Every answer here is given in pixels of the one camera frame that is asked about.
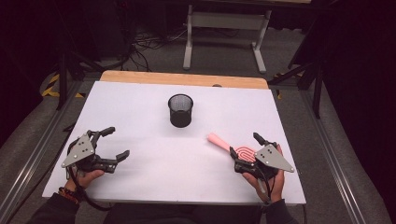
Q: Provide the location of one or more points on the white board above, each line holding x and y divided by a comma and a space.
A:
174, 168

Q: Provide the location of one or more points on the pink hairbrush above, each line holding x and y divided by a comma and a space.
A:
221, 143

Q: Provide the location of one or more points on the person's dark clothing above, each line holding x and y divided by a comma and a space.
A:
183, 214

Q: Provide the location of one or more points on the aluminium rail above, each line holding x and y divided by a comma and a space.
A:
34, 158
330, 155

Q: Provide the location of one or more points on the black mesh cup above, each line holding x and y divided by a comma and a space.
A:
180, 113

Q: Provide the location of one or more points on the person's left hand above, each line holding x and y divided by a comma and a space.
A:
85, 178

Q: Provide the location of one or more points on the black tripod stand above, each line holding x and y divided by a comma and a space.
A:
63, 81
317, 90

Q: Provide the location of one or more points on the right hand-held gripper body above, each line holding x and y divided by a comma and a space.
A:
271, 158

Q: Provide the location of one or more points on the grey metal table frame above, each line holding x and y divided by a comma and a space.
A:
227, 21

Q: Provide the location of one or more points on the person's right hand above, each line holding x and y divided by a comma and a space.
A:
277, 186

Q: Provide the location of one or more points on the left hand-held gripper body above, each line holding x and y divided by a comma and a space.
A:
81, 150

